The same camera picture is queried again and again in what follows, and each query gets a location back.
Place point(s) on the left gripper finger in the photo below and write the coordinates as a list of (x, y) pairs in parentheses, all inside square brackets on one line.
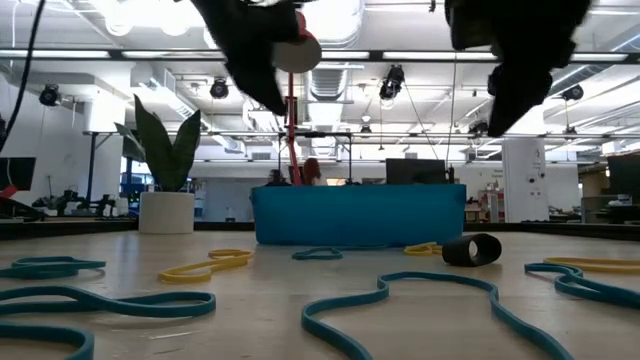
[(257, 80)]

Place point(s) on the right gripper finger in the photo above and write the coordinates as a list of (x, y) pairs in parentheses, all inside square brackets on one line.
[(520, 90)]

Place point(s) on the teal rubber band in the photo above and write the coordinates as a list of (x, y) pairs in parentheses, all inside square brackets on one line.
[(307, 324), (211, 305), (50, 272), (300, 256), (600, 296)]

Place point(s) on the yellow rubber band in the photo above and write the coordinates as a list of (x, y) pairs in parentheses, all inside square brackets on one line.
[(222, 263), (600, 268), (417, 250)]

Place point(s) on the black background robot arm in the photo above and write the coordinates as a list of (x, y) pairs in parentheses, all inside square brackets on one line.
[(102, 204)]

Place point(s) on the teal plastic bin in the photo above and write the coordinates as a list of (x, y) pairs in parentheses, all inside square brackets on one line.
[(350, 215)]

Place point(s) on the black ceiling spotlight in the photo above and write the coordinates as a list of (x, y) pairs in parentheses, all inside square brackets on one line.
[(49, 95), (219, 89), (392, 82), (572, 92)]

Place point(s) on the red desk lamp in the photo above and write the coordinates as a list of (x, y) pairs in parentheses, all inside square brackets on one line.
[(302, 59)]

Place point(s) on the person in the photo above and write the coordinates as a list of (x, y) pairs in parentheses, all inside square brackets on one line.
[(312, 172), (275, 179)]

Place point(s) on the black monitor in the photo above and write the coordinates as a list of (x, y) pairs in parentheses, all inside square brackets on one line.
[(17, 172), (415, 172), (625, 175)]

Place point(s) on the green plant white pot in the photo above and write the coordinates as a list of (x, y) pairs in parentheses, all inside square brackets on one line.
[(166, 212)]

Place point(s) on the red flat bar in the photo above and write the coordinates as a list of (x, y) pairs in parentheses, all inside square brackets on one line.
[(7, 192)]

